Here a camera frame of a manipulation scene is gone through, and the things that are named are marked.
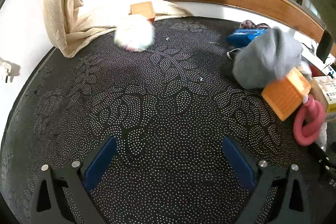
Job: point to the cardboard box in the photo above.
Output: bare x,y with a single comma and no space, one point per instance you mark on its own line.
328,92

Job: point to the white leopard plush sock bundle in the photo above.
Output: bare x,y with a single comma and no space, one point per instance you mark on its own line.
134,33

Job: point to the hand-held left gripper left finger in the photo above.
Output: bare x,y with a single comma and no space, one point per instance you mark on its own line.
101,163

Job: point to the large orange wooden block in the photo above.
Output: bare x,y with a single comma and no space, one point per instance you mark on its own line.
284,98

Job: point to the black cylinder speaker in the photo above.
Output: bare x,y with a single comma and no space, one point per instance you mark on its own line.
325,45

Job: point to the blue snack packet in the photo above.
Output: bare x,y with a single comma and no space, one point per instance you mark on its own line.
241,37

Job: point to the small orange perforated cube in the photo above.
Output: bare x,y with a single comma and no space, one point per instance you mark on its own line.
141,9

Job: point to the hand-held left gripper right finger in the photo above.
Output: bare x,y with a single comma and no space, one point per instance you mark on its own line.
237,163

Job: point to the black dotted mat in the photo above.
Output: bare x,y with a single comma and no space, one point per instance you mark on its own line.
168,98

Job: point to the pink leopard plush sock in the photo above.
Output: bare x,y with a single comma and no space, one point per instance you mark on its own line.
249,24

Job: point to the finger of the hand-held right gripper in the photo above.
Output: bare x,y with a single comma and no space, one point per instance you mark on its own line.
316,153

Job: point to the grey fabric pouch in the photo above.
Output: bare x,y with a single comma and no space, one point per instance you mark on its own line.
267,61

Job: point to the white wall plug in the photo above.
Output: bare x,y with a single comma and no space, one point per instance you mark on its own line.
5,69

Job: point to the cream curtain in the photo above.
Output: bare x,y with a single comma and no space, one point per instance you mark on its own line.
60,3

